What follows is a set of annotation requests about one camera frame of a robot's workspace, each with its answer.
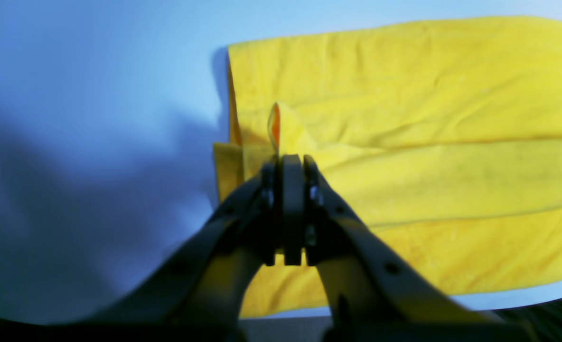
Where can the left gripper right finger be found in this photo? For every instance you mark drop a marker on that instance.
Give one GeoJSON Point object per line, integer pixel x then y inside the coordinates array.
{"type": "Point", "coordinates": [373, 294]}

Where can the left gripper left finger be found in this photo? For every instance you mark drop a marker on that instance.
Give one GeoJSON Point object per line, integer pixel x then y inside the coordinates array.
{"type": "Point", "coordinates": [197, 294]}

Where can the orange yellow T-shirt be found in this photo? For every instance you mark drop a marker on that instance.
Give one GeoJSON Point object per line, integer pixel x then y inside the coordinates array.
{"type": "Point", "coordinates": [445, 138]}

